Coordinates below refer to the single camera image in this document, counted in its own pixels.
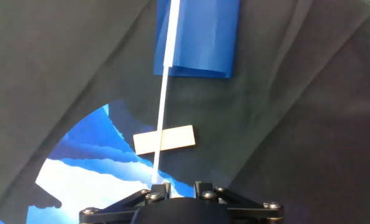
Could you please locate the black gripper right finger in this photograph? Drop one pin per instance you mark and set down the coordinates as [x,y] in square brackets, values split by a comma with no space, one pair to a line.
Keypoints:
[208,195]

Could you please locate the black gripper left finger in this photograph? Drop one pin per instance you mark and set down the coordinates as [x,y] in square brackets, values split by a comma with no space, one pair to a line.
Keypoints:
[154,196]

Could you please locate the blue flag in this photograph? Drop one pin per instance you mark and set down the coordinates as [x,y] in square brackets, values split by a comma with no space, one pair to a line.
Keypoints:
[203,37]

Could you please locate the wooden block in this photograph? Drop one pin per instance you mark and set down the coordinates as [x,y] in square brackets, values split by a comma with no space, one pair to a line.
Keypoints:
[178,138]

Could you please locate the black cloth with mountain print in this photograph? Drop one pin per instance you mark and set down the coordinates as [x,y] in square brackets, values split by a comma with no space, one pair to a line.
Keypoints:
[297,124]

